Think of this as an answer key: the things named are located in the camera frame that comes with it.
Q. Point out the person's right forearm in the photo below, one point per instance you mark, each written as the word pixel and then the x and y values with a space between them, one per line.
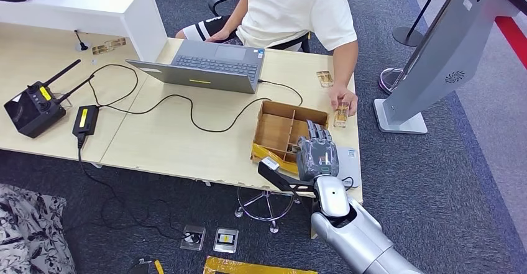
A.
pixel 236 17

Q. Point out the yellow floor tape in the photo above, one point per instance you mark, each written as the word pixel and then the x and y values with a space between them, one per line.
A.
pixel 247 267

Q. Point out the white card reader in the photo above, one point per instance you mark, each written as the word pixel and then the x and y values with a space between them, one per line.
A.
pixel 350 165

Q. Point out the small card on desk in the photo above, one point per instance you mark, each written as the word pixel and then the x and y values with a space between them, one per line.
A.
pixel 325 79

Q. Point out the person's left hand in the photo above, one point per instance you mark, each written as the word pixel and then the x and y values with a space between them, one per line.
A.
pixel 343 95

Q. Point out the card in clear holder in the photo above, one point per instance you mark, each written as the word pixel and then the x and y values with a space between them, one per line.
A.
pixel 108 46

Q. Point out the black office chair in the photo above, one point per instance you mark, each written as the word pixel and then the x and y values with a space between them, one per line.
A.
pixel 218 1

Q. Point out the chrome stanchion base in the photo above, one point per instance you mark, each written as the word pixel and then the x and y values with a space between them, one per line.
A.
pixel 389 82

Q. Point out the white desk shelf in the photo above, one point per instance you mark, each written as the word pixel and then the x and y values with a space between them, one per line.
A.
pixel 103 8

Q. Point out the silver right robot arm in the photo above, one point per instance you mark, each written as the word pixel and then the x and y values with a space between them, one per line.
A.
pixel 358 239

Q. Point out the person's left forearm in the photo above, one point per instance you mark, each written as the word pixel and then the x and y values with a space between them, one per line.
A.
pixel 343 64

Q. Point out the grey open laptop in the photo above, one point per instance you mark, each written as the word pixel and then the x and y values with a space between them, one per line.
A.
pixel 214 62

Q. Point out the black power adapter yellow label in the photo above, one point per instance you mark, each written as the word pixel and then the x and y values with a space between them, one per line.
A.
pixel 85 120

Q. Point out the black and yellow tool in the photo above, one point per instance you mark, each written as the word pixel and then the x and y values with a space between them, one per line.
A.
pixel 156 267

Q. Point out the floral patterned fabric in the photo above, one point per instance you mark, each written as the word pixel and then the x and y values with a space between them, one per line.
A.
pixel 33 231

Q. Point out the cardboard box with dividers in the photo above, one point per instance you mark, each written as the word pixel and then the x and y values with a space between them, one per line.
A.
pixel 271 130

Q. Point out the black stanchion post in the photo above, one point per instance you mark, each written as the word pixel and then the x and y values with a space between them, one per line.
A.
pixel 406 37

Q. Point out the chrome stool base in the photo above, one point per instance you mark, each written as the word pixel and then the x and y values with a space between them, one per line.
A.
pixel 267 204

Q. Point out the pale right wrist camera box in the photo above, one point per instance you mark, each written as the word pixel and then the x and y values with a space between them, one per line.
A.
pixel 270 163

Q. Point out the black remote controller with antennas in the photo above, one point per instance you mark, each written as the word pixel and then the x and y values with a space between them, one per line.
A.
pixel 35 113

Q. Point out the grey kiosk stand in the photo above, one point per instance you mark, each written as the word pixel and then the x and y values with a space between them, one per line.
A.
pixel 436 58

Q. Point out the ID card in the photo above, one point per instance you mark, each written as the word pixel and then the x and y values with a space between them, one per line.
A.
pixel 341 117

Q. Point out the closed floor socket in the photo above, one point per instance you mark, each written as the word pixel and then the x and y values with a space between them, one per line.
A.
pixel 225 241

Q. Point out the person's right hand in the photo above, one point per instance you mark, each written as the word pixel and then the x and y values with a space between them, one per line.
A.
pixel 218 37

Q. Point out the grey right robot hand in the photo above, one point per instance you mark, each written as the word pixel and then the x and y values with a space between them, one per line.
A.
pixel 317 157

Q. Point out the person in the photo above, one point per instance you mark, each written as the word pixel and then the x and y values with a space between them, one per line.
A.
pixel 288 13

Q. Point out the small black desk microphone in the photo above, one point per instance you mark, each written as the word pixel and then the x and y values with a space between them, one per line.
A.
pixel 82 46

